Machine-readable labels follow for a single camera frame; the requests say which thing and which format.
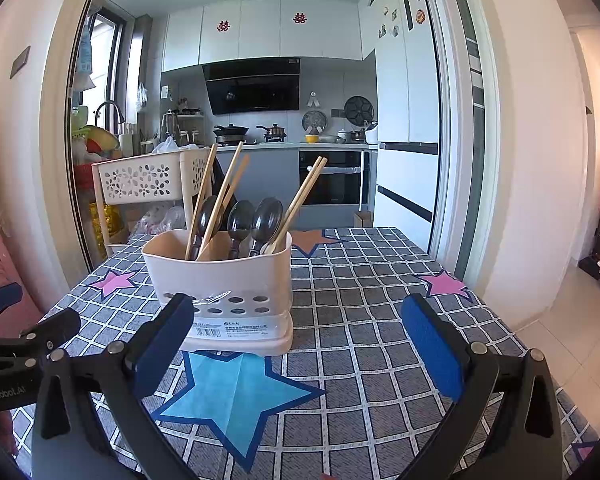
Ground cream plastic basket cart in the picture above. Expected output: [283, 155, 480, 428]
[91, 149, 216, 256]

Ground white wall cabinets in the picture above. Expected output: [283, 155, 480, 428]
[161, 0, 376, 72]

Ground black wok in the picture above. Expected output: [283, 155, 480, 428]
[213, 124, 250, 143]

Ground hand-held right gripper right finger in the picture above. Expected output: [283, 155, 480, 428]
[400, 292, 566, 480]

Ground white plastic bag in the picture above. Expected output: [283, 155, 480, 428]
[151, 136, 201, 155]

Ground black built-in oven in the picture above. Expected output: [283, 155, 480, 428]
[298, 149, 368, 207]

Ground yellow plastic basin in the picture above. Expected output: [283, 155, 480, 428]
[72, 125, 121, 153]

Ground white spice rack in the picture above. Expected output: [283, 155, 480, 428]
[162, 110, 206, 146]

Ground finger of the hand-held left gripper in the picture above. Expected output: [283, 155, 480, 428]
[0, 282, 23, 317]
[0, 307, 82, 361]

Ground round black hanging rack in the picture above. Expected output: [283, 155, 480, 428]
[344, 95, 372, 125]

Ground kitchen faucet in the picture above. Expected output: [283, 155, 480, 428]
[94, 101, 126, 136]

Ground black-handled metal spoon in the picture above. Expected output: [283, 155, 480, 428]
[250, 196, 284, 258]
[194, 195, 220, 261]
[227, 200, 255, 261]

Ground golden foil bag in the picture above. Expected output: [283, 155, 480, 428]
[87, 202, 108, 256]

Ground grey wall switch panel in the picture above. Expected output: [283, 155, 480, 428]
[10, 46, 32, 79]

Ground white refrigerator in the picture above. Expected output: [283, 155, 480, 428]
[370, 0, 441, 251]

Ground black plastic bag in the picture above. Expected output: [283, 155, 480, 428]
[211, 157, 238, 206]

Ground pink cardboard box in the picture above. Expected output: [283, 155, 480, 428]
[0, 227, 43, 338]

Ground round grey hanging rack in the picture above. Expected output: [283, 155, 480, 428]
[301, 110, 327, 133]

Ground black range hood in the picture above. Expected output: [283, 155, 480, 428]
[202, 57, 301, 115]

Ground white plastic utensil holder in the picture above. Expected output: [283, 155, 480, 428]
[141, 227, 295, 356]

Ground grey checked star tablecloth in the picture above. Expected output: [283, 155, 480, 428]
[7, 226, 600, 480]

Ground clear plastic bags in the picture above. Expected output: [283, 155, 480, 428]
[130, 205, 188, 236]

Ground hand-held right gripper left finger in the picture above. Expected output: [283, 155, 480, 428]
[30, 292, 197, 480]

